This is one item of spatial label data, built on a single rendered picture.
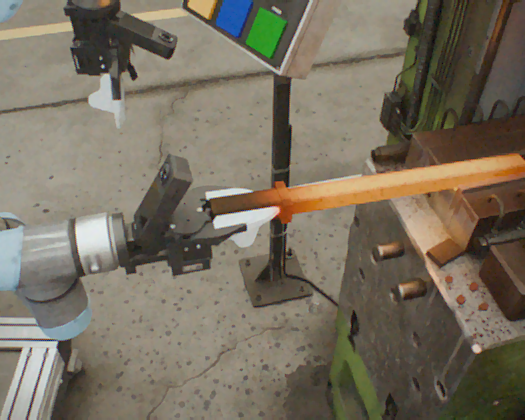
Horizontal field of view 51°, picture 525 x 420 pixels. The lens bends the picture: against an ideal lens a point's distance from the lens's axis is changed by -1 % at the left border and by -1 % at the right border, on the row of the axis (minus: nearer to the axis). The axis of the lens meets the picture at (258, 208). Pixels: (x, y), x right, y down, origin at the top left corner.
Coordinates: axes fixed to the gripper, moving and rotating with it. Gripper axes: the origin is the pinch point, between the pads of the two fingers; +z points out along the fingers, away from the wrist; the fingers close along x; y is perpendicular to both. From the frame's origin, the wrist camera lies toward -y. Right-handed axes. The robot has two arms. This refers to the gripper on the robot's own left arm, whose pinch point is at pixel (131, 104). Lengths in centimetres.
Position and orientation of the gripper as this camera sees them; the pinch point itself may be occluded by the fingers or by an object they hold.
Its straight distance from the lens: 105.4
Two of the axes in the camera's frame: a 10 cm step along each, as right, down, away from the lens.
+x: -0.1, 7.3, -6.8
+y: -10.0, -0.1, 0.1
